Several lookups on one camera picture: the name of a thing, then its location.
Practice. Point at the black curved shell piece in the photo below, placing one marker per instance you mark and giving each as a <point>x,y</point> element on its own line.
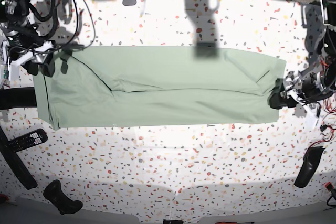
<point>311,161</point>

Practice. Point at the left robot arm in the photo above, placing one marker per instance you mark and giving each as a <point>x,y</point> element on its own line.
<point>319,20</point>

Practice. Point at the black TV remote control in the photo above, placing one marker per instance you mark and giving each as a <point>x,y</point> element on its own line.
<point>28,140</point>

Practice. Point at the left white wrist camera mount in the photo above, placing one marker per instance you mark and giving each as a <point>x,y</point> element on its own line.
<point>312,108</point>

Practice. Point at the light green T-shirt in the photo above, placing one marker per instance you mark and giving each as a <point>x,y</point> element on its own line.
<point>152,86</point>

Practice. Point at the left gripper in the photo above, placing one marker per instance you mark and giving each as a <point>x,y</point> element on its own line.
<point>310,87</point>

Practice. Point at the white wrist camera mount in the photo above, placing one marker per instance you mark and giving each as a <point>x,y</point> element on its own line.
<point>15,52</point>
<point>312,108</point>

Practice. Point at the long black bar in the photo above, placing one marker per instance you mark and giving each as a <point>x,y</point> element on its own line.
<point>16,165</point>

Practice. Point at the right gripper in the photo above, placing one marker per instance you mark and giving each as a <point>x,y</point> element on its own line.
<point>38,56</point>

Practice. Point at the black curved handle piece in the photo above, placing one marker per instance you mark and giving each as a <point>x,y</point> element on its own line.
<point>64,204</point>

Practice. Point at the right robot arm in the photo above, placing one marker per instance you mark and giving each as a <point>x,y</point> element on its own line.
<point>23,45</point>

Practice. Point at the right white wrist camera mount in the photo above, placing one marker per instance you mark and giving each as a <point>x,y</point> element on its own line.
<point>15,52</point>

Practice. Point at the black cylinder tube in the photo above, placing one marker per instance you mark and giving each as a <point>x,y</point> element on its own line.
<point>23,97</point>

